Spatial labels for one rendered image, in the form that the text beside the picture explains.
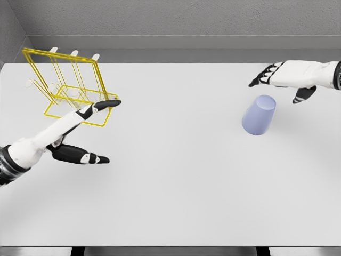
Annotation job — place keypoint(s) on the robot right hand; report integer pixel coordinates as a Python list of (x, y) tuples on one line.
[(286, 76)]

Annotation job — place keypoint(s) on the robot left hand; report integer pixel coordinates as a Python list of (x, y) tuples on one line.
[(57, 128)]

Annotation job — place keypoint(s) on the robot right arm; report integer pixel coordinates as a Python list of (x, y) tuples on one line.
[(331, 75)]

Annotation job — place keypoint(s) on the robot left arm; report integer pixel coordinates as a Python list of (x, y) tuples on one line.
[(18, 157)]

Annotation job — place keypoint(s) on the lavender plastic cup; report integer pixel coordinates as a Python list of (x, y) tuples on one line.
[(258, 115)]

